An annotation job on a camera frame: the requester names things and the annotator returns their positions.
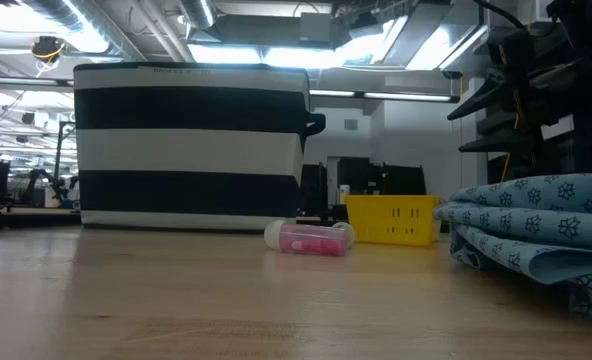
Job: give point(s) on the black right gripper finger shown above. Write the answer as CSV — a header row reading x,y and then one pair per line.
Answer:
x,y
481,97
496,145

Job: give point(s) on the blue star-patterned cloth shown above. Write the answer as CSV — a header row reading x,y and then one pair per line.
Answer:
x,y
536,225

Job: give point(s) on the pink bottle with white caps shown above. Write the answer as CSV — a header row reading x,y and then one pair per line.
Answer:
x,y
308,240

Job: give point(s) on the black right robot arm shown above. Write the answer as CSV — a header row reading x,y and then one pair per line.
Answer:
x,y
588,30

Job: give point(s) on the yellow plastic basket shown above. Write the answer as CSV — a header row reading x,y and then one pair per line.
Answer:
x,y
391,220

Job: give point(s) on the black white striped fabric basket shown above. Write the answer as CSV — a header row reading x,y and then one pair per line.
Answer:
x,y
191,150

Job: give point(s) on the black wide monitor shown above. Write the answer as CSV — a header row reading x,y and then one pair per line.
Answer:
x,y
381,177

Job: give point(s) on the small white background bottle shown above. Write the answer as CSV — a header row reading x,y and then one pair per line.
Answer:
x,y
344,194

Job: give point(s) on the grey ceiling box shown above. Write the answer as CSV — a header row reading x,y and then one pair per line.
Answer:
x,y
316,27

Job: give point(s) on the black computer tower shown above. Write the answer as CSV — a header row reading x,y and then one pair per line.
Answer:
x,y
315,190

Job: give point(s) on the dark shelving with white rail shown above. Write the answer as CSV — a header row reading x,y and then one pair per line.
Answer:
x,y
591,150

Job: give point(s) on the grey wall vent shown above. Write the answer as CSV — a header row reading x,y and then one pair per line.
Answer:
x,y
351,124

